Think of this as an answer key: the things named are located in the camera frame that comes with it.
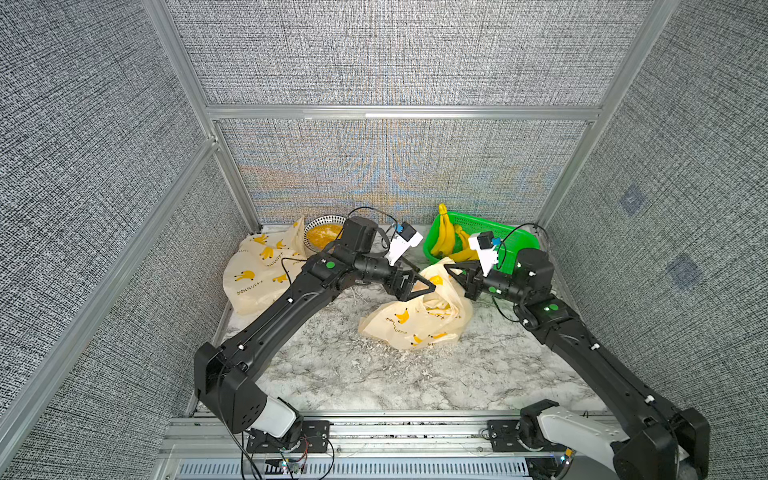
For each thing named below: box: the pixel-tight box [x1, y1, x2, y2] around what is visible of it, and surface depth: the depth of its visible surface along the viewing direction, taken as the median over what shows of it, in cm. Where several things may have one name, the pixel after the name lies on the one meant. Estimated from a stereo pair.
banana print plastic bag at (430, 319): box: [358, 258, 474, 350], surface depth 76 cm
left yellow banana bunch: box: [431, 203, 455, 257], surface depth 112 cm
